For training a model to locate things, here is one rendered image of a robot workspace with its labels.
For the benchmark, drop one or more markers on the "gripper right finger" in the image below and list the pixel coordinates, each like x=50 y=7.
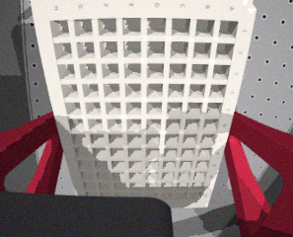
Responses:
x=255 y=217

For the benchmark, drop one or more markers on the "light grey perforated base plate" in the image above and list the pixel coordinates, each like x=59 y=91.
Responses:
x=266 y=95

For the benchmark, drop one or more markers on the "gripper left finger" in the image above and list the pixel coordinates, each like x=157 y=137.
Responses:
x=18 y=143

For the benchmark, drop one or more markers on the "white well plate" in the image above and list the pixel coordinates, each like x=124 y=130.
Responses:
x=170 y=151

